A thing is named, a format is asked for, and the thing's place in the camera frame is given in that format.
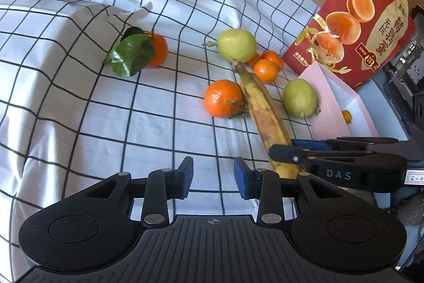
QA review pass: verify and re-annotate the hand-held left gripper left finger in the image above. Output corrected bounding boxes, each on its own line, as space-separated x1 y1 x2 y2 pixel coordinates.
83 156 194 228

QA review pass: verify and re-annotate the small green pear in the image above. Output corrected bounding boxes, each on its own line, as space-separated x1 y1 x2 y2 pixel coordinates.
282 78 318 119

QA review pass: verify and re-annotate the orange with green leaves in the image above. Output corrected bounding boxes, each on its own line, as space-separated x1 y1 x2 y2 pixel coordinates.
103 26 168 77

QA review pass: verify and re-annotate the spotted yellow banana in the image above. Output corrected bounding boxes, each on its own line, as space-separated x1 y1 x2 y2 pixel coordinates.
231 58 303 201

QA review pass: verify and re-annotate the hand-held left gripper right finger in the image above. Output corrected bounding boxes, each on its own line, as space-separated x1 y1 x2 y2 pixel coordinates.
233 156 347 227

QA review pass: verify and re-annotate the large orange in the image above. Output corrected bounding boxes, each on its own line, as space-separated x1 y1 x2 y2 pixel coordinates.
204 79 249 119

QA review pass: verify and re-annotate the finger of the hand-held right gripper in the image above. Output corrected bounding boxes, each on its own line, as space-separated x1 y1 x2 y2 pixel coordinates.
291 137 400 153
268 144 335 171

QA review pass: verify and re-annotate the white black-grid cloth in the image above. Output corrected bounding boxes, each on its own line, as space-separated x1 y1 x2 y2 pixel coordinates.
0 0 323 273

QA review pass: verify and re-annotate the large green pear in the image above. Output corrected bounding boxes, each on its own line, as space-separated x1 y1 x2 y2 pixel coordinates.
203 28 258 64

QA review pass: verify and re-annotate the pink box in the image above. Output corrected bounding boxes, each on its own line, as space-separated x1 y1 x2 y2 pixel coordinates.
298 62 380 139

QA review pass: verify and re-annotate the black electronic device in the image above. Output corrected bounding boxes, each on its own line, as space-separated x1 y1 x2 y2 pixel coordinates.
381 5 424 138

